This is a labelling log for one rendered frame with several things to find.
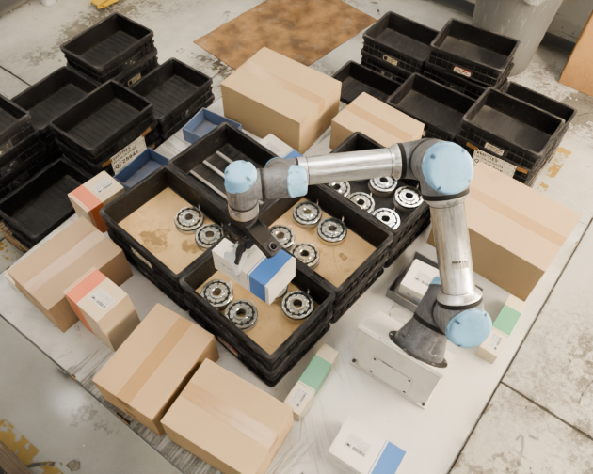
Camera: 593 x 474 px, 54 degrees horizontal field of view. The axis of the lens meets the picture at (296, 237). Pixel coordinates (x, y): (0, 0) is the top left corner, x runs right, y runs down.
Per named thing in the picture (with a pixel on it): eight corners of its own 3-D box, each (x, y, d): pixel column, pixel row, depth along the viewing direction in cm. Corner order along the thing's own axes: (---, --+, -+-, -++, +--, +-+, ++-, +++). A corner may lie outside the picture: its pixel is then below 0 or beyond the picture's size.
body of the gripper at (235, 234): (241, 221, 159) (238, 193, 149) (265, 236, 156) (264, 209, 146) (223, 239, 155) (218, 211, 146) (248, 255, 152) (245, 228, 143)
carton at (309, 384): (322, 350, 190) (323, 342, 185) (338, 359, 188) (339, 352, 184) (281, 411, 178) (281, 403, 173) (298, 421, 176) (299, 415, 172)
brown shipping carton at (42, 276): (94, 242, 214) (81, 215, 201) (133, 275, 206) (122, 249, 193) (24, 295, 200) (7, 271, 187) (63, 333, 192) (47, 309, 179)
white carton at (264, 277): (295, 276, 166) (296, 258, 158) (269, 305, 160) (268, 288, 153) (241, 241, 172) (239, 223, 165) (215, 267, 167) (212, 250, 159)
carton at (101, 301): (133, 306, 182) (128, 294, 176) (103, 333, 176) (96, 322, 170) (100, 278, 187) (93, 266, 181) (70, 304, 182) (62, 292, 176)
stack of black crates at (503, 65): (500, 109, 342) (526, 42, 304) (473, 141, 326) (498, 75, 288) (437, 80, 356) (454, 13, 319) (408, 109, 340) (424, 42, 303)
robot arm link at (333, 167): (438, 132, 158) (260, 150, 154) (453, 135, 148) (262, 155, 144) (439, 173, 161) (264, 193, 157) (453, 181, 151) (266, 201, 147)
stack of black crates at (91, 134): (131, 143, 321) (110, 77, 284) (169, 167, 311) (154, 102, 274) (74, 186, 302) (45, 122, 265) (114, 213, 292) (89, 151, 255)
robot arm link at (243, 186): (261, 181, 131) (223, 184, 130) (263, 211, 140) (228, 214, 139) (258, 155, 136) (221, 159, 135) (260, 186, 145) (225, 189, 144)
